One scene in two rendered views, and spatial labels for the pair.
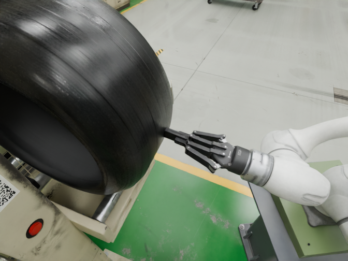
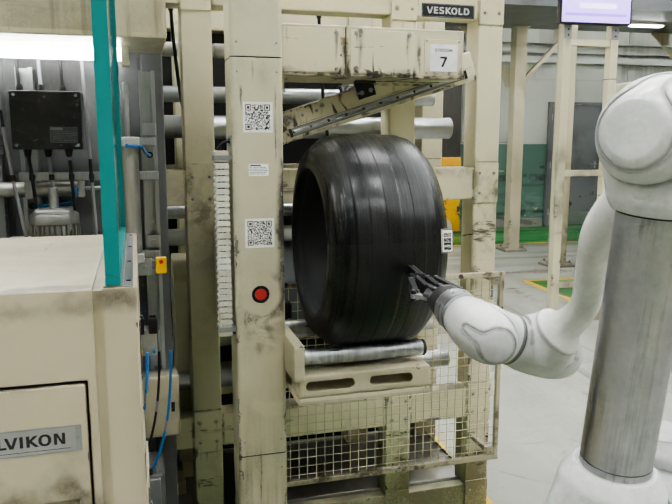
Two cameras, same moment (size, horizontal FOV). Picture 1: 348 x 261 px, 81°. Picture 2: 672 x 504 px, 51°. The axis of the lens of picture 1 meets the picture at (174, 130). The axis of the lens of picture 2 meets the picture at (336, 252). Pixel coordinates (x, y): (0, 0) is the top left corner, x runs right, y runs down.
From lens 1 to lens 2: 1.42 m
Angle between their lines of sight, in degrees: 59
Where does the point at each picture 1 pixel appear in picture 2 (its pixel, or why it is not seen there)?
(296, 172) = (472, 302)
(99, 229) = (296, 344)
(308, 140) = (553, 315)
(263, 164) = (453, 294)
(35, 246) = (249, 313)
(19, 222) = (257, 272)
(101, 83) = (355, 176)
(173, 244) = not seen: outside the picture
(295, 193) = (457, 321)
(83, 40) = (366, 154)
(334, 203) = not seen: hidden behind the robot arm
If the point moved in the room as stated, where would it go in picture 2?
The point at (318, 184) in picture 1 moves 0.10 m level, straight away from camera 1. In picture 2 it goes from (483, 316) to (539, 320)
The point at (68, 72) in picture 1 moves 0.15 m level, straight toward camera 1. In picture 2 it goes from (341, 164) to (315, 166)
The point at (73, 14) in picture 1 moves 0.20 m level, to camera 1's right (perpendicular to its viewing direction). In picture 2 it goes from (376, 144) to (431, 144)
